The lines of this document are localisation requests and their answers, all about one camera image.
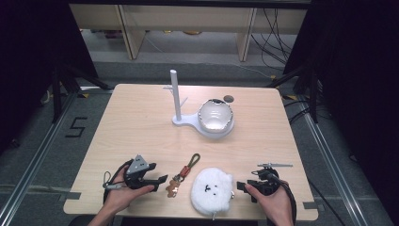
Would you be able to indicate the black curtain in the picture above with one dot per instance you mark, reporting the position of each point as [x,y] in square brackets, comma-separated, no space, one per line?
[354,78]
[34,62]

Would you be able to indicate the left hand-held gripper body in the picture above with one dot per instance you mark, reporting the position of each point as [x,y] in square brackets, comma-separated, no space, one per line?
[135,175]

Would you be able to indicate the person's right hand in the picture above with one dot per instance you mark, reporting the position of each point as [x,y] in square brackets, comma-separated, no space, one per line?
[273,205]

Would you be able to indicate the person's left hand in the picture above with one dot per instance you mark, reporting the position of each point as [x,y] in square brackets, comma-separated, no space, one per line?
[123,196]

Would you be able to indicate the white fluffy pouch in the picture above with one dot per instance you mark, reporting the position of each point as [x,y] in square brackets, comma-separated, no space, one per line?
[211,191]

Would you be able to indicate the light wooden furniture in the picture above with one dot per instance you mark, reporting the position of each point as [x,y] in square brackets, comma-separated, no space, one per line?
[188,19]

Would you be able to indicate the aluminium floor rail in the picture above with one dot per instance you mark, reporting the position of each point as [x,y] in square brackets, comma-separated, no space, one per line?
[332,163]
[34,160]

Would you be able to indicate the white stand with post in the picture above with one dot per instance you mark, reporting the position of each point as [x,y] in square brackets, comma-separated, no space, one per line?
[177,94]

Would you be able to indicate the round dark table grommet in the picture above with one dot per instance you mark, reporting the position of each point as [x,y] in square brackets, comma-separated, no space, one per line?
[228,99]

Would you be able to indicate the black metal stand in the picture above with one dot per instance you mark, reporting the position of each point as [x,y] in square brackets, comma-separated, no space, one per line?
[306,91]
[62,88]

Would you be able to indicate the white bowl with silver rim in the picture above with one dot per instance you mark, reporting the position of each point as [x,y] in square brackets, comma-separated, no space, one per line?
[215,114]

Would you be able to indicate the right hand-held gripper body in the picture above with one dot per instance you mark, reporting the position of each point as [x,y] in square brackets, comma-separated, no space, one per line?
[266,183]

